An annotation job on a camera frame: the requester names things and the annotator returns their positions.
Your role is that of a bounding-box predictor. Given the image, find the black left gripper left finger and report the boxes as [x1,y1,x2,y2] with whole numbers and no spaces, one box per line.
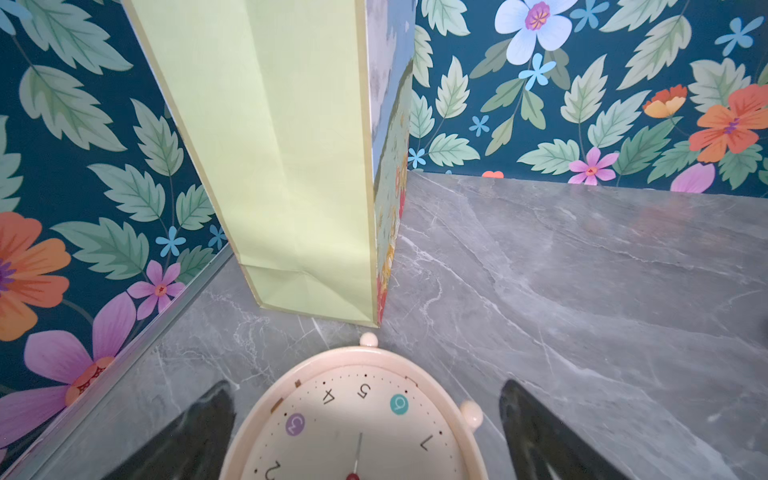
[105,380,236,480]

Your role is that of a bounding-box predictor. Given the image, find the green painted paper bag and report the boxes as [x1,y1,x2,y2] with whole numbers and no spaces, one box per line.
[124,1,416,327]

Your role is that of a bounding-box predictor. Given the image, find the pink round alarm clock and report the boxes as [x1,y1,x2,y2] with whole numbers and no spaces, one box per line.
[219,332,488,479]

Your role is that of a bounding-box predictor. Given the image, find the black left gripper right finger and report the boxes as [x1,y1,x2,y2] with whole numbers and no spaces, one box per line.
[499,379,628,480]

